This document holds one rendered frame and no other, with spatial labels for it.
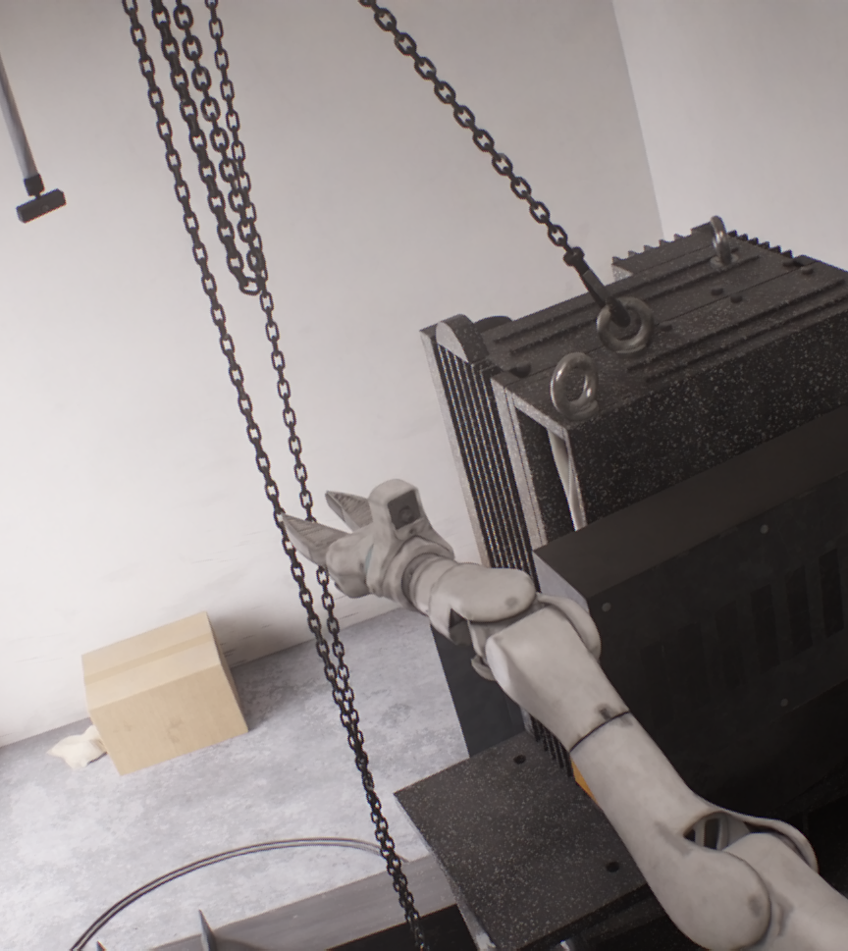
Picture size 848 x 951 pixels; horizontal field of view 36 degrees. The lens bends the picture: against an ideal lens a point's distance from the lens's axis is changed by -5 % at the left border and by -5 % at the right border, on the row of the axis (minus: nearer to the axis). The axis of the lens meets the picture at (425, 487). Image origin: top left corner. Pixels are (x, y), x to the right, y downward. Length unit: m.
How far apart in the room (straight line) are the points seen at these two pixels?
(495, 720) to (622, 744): 1.29
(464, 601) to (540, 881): 0.83
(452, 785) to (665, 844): 1.09
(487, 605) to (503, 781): 0.98
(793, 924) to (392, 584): 0.52
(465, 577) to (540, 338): 0.57
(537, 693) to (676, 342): 0.64
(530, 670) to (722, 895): 0.25
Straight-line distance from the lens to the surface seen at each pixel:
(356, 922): 2.31
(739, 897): 1.03
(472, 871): 1.98
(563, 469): 1.61
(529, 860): 1.97
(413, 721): 3.80
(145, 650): 4.03
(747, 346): 1.59
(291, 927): 2.35
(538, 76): 3.90
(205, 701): 3.90
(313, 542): 1.40
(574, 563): 1.47
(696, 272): 1.84
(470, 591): 1.18
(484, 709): 2.35
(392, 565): 1.29
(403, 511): 1.27
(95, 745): 4.14
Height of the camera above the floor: 2.26
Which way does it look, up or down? 27 degrees down
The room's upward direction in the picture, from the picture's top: 16 degrees counter-clockwise
